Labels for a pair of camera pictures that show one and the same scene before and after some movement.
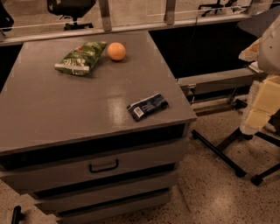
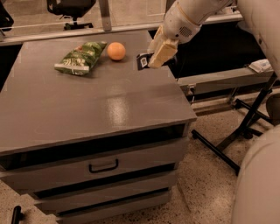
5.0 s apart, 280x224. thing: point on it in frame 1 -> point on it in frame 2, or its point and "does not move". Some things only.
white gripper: [270, 51] -> [178, 26]
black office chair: [73, 9] does not move
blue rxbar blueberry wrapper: [143, 108] -> [143, 60]
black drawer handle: [104, 169] does not move
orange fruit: [116, 51] does not move
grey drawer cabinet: [94, 129] does not move
